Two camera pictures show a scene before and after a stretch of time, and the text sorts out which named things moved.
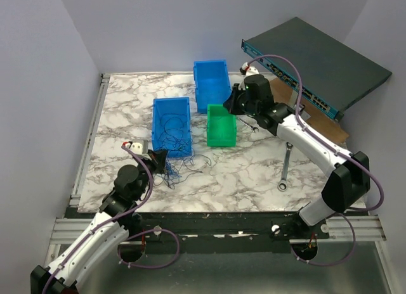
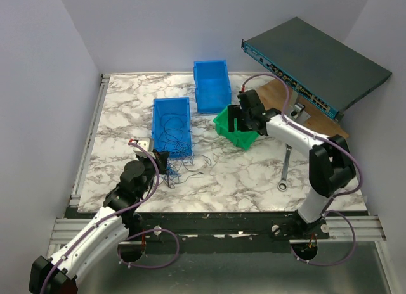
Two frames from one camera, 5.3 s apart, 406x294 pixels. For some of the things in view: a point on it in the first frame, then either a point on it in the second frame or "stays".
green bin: x=221 y=127 -> x=242 y=139
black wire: x=173 y=137 stays
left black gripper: x=159 y=158 stays
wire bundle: x=177 y=168 stays
